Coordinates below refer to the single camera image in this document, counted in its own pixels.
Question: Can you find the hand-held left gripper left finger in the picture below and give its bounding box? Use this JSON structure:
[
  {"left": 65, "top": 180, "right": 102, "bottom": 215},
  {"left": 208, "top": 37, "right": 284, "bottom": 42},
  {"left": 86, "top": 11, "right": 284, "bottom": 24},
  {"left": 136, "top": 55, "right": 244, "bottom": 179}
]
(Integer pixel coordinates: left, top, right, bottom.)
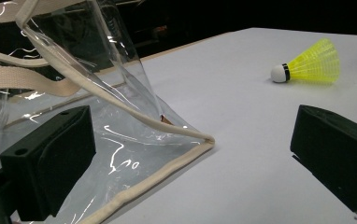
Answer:
[{"left": 0, "top": 105, "right": 97, "bottom": 222}]

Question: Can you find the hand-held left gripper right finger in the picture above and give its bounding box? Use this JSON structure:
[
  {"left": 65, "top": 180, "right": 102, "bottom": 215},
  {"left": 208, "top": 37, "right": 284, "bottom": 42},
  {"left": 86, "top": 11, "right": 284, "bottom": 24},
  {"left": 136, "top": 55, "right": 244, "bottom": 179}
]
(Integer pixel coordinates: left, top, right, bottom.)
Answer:
[{"left": 290, "top": 104, "right": 357, "bottom": 220}]

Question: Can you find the clear plastic bag beige trim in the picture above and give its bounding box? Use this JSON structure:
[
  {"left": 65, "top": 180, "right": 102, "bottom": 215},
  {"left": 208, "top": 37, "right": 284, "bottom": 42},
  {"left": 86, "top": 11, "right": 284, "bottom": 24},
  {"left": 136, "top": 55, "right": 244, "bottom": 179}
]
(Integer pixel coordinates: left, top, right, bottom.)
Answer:
[{"left": 0, "top": 0, "right": 216, "bottom": 224}]

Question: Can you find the yellow shuttlecock white tip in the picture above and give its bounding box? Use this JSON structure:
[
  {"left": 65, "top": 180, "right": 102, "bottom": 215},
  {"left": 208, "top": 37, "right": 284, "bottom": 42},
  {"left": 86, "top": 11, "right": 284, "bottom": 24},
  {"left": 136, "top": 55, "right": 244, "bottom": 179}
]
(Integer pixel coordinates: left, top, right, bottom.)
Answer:
[{"left": 270, "top": 37, "right": 342, "bottom": 85}]

